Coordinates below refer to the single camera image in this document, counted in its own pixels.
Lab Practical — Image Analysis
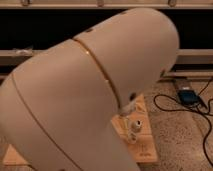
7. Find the white plastic bottle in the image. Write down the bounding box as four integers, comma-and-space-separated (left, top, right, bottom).
124, 102, 142, 144

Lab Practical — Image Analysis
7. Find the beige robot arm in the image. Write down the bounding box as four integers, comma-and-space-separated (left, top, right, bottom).
0, 8, 179, 171

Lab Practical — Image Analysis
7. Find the black cable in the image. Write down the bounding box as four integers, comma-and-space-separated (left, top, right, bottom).
153, 77, 213, 168

